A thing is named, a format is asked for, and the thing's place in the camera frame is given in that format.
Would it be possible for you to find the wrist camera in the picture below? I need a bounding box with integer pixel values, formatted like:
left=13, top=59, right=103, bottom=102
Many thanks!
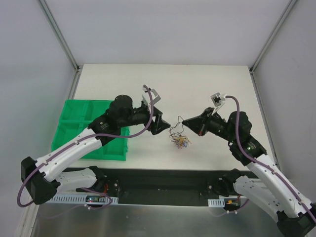
left=142, top=85, right=161, bottom=112
left=210, top=92, right=227, bottom=114

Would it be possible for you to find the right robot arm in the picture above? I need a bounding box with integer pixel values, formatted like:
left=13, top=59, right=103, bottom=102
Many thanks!
left=182, top=107, right=316, bottom=237

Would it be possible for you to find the left white cable duct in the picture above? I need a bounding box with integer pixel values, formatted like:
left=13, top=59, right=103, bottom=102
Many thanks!
left=47, top=194, right=119, bottom=205

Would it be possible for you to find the right white cable duct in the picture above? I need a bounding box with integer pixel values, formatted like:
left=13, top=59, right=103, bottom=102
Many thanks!
left=207, top=198, right=225, bottom=208

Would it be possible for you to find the white cable duct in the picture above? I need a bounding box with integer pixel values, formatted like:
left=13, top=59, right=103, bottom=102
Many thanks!
left=207, top=198, right=225, bottom=208
left=47, top=194, right=119, bottom=205

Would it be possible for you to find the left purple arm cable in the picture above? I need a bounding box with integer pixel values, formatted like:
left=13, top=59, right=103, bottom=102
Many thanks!
left=16, top=85, right=155, bottom=209

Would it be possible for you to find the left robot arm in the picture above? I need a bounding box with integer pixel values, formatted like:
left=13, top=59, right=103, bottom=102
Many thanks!
left=18, top=90, right=170, bottom=205

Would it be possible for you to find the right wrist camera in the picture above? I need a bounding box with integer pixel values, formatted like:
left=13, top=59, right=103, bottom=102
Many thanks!
left=210, top=92, right=227, bottom=114

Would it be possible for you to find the left aluminium frame post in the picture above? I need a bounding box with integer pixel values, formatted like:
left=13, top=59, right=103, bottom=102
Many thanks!
left=37, top=0, right=80, bottom=70

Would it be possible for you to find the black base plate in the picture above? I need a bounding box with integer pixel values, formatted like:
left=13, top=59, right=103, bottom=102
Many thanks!
left=81, top=167, right=250, bottom=205

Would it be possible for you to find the colourful cable bundle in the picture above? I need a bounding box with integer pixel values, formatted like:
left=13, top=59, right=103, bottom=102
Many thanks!
left=168, top=116, right=193, bottom=150

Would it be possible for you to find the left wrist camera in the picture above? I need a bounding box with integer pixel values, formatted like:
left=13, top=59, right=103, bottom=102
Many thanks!
left=142, top=85, right=161, bottom=112

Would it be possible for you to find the green compartment tray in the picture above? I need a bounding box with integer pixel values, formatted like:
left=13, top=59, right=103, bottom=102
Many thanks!
left=51, top=100, right=128, bottom=161

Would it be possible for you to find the right aluminium frame post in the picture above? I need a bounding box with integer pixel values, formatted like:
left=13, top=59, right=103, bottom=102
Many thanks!
left=249, top=0, right=299, bottom=71

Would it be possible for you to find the aluminium frame post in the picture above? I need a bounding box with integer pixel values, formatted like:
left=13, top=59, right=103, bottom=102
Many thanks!
left=249, top=0, right=299, bottom=71
left=37, top=0, right=80, bottom=70

